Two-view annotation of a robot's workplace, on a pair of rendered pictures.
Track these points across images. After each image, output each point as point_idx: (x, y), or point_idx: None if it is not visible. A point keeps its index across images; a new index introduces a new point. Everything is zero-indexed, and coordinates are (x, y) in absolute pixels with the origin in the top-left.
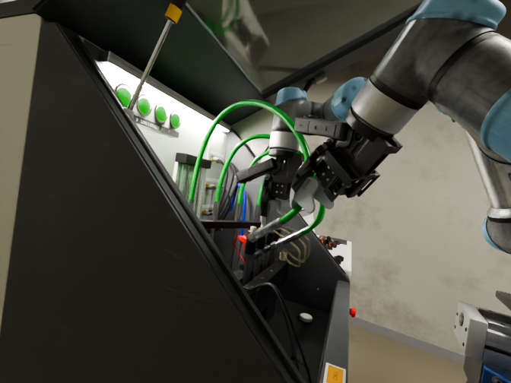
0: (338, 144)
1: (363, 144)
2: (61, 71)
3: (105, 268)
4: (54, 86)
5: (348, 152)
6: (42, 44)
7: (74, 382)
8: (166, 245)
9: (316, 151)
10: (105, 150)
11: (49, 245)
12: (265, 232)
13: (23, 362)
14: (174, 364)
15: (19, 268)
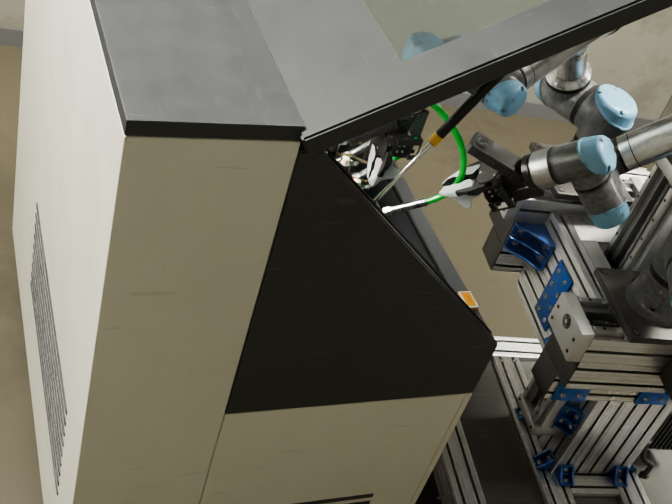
0: (508, 178)
1: (526, 185)
2: (327, 194)
3: (364, 312)
4: (317, 205)
5: (513, 184)
6: (302, 171)
7: (327, 375)
8: (420, 289)
9: (492, 184)
10: (374, 246)
11: (303, 312)
12: (407, 210)
13: (269, 385)
14: (414, 340)
15: (263, 334)
